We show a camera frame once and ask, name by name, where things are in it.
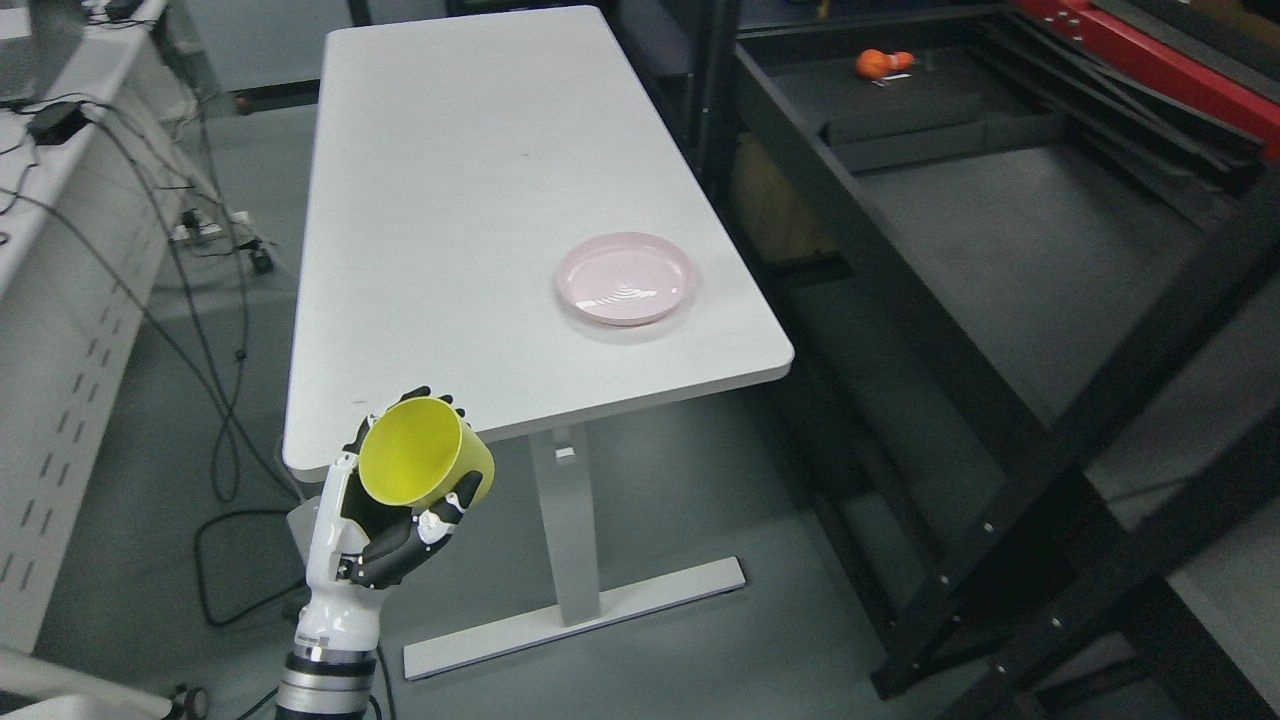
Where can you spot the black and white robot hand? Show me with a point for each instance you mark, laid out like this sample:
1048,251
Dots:
361,548

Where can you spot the yellow plastic cup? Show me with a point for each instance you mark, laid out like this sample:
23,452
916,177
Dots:
416,452

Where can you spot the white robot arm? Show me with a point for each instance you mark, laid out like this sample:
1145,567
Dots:
325,684

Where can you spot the black metal shelf rack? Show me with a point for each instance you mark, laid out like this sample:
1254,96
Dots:
1034,304

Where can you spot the white power strip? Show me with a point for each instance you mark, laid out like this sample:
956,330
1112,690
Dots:
194,228

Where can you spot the white table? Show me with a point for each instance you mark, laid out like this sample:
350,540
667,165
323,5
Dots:
456,163

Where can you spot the pink plastic plate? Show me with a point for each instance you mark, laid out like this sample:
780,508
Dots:
625,278

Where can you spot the white side desk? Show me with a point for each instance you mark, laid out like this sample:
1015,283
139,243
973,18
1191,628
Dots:
85,227

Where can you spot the black power adapter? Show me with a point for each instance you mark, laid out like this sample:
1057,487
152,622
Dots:
56,123

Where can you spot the grey laptop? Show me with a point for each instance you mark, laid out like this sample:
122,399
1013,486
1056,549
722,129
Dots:
38,38

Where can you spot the orange toy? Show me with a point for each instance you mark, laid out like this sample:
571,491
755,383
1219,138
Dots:
875,65

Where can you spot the red metal beam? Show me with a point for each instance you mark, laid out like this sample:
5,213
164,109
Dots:
1167,60

